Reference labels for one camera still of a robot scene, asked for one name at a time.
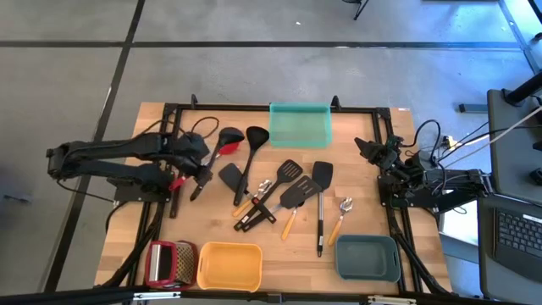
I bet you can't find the black solid turner red dot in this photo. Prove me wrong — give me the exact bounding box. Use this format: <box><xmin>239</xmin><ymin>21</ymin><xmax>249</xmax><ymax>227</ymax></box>
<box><xmin>218</xmin><ymin>163</ymin><xmax>278</xmax><ymax>225</ymax></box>

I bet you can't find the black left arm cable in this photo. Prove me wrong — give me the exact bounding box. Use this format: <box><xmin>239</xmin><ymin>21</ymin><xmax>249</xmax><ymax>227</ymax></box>
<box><xmin>190</xmin><ymin>116</ymin><xmax>220</xmax><ymax>140</ymax></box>

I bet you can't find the white cable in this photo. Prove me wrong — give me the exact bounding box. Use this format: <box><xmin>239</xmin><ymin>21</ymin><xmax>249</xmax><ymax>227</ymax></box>
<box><xmin>444</xmin><ymin>105</ymin><xmax>542</xmax><ymax>169</ymax></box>

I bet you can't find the black turner steel shaft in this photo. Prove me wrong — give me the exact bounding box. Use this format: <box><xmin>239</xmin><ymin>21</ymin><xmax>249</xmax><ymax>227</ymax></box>
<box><xmin>312</xmin><ymin>160</ymin><xmax>335</xmax><ymax>258</ymax></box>

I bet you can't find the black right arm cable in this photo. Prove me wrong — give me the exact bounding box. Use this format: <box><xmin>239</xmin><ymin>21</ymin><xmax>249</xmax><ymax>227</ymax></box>
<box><xmin>412</xmin><ymin>119</ymin><xmax>444</xmax><ymax>169</ymax></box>

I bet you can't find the black chair leg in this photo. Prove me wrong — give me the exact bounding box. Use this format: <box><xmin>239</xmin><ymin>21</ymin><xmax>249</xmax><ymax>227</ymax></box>
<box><xmin>341</xmin><ymin>0</ymin><xmax>370</xmax><ymax>21</ymax></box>

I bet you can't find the dark green plastic bin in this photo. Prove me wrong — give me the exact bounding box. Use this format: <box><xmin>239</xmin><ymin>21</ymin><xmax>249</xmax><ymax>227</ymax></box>
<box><xmin>335</xmin><ymin>234</ymin><xmax>401</xmax><ymax>284</ymax></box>

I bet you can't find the grey desk panel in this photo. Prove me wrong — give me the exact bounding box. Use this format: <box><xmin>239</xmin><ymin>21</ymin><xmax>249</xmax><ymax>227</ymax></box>
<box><xmin>486</xmin><ymin>88</ymin><xmax>542</xmax><ymax>204</ymax></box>

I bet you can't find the yellow plastic bin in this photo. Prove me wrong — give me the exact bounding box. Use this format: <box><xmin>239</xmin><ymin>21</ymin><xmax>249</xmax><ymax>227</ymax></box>
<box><xmin>196</xmin><ymin>241</ymin><xmax>263</xmax><ymax>293</ymax></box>

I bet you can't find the teal translucent plastic bin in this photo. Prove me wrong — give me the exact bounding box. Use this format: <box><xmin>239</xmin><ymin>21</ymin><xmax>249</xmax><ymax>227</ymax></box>
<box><xmin>269</xmin><ymin>102</ymin><xmax>333</xmax><ymax>149</ymax></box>

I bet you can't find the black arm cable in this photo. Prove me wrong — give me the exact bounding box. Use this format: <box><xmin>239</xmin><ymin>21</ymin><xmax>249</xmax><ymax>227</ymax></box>
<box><xmin>412</xmin><ymin>119</ymin><xmax>444</xmax><ymax>169</ymax></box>
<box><xmin>190</xmin><ymin>116</ymin><xmax>220</xmax><ymax>140</ymax></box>

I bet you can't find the grey metal bar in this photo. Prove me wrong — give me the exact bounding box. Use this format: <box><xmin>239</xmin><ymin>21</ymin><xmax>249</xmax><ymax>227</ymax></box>
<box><xmin>458</xmin><ymin>103</ymin><xmax>489</xmax><ymax>114</ymax></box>

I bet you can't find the black wide slotted turner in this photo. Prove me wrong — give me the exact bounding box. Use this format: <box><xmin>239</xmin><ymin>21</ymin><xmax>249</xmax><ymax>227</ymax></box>
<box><xmin>241</xmin><ymin>175</ymin><xmax>323</xmax><ymax>233</ymax></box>

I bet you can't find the red-framed steel box grater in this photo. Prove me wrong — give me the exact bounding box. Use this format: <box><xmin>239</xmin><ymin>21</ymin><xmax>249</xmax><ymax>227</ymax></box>
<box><xmin>144</xmin><ymin>240</ymin><xmax>199</xmax><ymax>291</ymax></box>

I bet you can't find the black narrow slotted turner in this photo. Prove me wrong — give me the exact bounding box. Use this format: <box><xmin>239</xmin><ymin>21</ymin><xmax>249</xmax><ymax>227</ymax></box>
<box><xmin>233</xmin><ymin>158</ymin><xmax>304</xmax><ymax>232</ymax></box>

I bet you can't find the black aluminium table frame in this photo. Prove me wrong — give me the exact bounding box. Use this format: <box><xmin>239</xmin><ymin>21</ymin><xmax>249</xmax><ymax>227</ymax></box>
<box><xmin>95</xmin><ymin>93</ymin><xmax>452</xmax><ymax>297</ymax></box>

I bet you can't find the black aluminium crossbar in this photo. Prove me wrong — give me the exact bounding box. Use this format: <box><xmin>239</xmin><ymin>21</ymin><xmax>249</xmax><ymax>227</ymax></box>
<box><xmin>0</xmin><ymin>284</ymin><xmax>542</xmax><ymax>305</ymax></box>

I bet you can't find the red silicone spatula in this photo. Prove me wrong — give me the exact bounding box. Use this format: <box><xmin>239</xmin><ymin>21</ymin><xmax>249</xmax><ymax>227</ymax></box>
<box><xmin>169</xmin><ymin>141</ymin><xmax>241</xmax><ymax>191</ymax></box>

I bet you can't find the black plastic ladle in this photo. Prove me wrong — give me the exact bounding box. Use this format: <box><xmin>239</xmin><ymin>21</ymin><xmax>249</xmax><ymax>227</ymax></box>
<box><xmin>189</xmin><ymin>126</ymin><xmax>246</xmax><ymax>202</ymax></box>

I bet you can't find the grey laptop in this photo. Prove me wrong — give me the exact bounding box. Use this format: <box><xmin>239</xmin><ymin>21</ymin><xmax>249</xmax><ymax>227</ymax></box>
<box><xmin>477</xmin><ymin>192</ymin><xmax>542</xmax><ymax>302</ymax></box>

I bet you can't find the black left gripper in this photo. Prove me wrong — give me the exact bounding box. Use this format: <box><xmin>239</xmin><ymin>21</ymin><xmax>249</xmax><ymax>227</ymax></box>
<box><xmin>171</xmin><ymin>133</ymin><xmax>211</xmax><ymax>159</ymax></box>

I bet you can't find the black pole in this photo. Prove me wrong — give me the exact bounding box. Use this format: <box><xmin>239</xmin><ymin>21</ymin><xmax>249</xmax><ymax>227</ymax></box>
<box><xmin>502</xmin><ymin>70</ymin><xmax>542</xmax><ymax>107</ymax></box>

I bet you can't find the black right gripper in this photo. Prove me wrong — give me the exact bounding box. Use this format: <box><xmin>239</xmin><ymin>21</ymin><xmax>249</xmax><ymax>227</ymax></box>
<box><xmin>354</xmin><ymin>137</ymin><xmax>401</xmax><ymax>173</ymax></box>

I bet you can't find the black slotted spatula long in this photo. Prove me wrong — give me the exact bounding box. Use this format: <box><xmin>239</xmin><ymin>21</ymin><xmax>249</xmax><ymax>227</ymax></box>
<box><xmin>233</xmin><ymin>125</ymin><xmax>271</xmax><ymax>208</ymax></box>

